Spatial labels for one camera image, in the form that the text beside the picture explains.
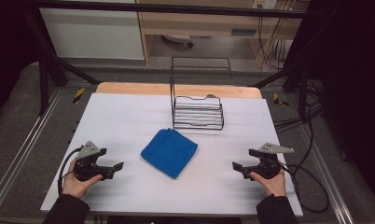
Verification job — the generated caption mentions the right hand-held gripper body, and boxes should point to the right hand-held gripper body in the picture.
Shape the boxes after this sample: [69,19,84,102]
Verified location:
[243,142,295,181]

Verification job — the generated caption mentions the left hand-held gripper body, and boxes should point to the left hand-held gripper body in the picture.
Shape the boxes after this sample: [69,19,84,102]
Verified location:
[73,140,115,182]

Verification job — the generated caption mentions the blue towel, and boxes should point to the blue towel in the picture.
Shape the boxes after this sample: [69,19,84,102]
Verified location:
[140,127,199,180]

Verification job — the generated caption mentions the black wire rack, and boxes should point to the black wire rack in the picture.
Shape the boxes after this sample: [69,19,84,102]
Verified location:
[169,56,233,131]

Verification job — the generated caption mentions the person's right hand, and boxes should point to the person's right hand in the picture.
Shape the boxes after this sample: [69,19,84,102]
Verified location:
[249,169,286,198]

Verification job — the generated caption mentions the person's left hand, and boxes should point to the person's left hand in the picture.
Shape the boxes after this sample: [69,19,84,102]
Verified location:
[62,159,104,200]

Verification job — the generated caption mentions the white table mat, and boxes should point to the white table mat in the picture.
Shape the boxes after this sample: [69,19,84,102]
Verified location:
[40,92,304,217]

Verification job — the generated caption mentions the yellow black striped tape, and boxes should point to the yellow black striped tape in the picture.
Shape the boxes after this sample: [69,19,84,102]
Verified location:
[272,92,290,107]
[72,87,86,105]

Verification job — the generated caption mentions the wooden table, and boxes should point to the wooden table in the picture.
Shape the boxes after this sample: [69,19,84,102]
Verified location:
[95,81,263,100]

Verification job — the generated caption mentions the white cabinet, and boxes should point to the white cabinet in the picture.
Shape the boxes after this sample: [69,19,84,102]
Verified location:
[39,0,146,61]

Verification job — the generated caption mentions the black curtain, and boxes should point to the black curtain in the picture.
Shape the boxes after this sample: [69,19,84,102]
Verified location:
[296,0,375,203]

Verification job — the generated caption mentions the chair base with caster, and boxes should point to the chair base with caster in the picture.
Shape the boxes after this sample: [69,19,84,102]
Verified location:
[160,34,195,49]

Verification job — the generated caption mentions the light wooden desk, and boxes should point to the light wooden desk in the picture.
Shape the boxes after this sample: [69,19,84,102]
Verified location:
[135,0,311,68]

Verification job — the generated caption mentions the white power strip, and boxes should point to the white power strip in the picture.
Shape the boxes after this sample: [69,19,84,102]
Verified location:
[252,0,279,10]

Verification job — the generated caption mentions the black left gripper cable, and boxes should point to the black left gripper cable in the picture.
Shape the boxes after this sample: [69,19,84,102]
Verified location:
[57,145,84,196]

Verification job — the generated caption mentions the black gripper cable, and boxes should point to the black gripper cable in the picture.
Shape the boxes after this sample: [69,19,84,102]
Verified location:
[57,145,84,196]
[278,162,330,215]

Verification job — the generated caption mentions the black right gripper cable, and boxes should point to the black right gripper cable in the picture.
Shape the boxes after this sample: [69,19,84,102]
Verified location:
[278,162,330,215]

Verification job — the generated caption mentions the aluminium floor rail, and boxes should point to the aluminium floor rail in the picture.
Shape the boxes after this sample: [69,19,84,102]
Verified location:
[296,122,355,224]
[0,88,65,214]

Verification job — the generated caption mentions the bundle of floor cables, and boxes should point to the bundle of floor cables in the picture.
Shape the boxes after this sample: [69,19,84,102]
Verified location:
[271,78,325,133]

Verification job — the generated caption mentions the hanging cables under desk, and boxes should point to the hanging cables under desk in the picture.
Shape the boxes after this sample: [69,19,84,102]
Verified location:
[257,16,291,70]

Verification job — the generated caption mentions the black metal frame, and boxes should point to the black metal frame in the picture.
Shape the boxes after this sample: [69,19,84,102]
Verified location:
[21,0,320,120]

